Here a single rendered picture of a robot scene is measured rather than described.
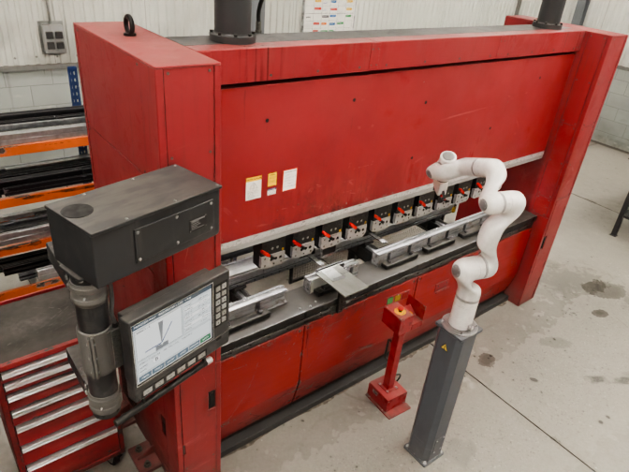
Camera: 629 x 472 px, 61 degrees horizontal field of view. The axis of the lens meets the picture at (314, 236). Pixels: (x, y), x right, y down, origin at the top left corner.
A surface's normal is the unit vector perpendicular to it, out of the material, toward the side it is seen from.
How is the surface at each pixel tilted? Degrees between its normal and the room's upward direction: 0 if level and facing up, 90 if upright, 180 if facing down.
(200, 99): 90
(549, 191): 90
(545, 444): 0
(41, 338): 0
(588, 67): 90
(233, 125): 90
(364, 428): 0
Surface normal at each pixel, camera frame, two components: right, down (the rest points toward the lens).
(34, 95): 0.60, 0.44
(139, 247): 0.79, 0.36
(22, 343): 0.09, -0.86
